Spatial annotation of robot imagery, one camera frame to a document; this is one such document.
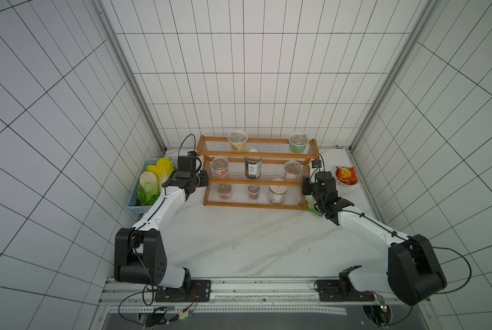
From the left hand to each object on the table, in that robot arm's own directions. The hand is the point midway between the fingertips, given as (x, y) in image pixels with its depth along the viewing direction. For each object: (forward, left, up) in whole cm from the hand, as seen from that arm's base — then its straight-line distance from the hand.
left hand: (202, 179), depth 89 cm
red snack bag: (+9, -70, -8) cm, 71 cm away
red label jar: (+2, -9, +6) cm, 11 cm away
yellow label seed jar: (+4, -17, +20) cm, 26 cm away
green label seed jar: (+3, -40, +20) cm, 44 cm away
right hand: (+1, -43, +2) cm, 43 cm away
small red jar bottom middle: (-2, -23, -6) cm, 24 cm away
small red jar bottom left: (-2, -9, -6) cm, 11 cm away
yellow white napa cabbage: (+9, +22, -6) cm, 25 cm away
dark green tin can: (-1, -23, +9) cm, 24 cm away
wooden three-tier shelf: (+4, -31, +14) cm, 34 cm away
